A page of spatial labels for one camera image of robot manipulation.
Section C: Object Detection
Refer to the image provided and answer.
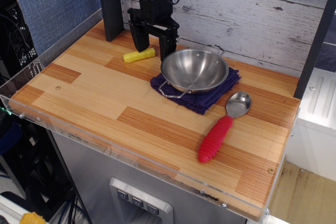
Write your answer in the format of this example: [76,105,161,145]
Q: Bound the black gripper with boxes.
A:
[128,0,179,61]

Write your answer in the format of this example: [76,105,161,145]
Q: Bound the yellow plastic block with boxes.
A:
[123,48,155,63]

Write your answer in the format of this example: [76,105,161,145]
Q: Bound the silver steel bowl with handles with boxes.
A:
[158,44,229,99]

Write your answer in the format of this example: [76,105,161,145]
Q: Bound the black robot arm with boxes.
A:
[128,0,180,60]

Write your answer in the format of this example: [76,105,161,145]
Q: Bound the yellow object bottom left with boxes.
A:
[19,212,47,224]

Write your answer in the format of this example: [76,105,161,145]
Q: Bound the purple folded cloth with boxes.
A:
[150,67,241,115]

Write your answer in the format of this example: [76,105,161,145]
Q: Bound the black plastic crate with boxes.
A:
[1,0,37,77]

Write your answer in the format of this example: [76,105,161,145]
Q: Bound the stainless steel cabinet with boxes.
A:
[52,133,247,223]

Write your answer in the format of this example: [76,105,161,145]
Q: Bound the clear acrylic edge guard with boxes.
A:
[1,22,300,223]

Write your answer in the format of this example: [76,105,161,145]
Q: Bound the silver button panel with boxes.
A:
[109,177,174,223]

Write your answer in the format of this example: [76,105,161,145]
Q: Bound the dark grey left post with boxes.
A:
[100,0,124,41]

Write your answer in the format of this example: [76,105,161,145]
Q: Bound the dark grey post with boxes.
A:
[100,0,124,41]
[293,0,335,99]

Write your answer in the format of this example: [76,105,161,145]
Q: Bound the spoon with red handle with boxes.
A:
[198,91,251,163]

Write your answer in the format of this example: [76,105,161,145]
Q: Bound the dark grey right post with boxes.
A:
[293,0,335,99]

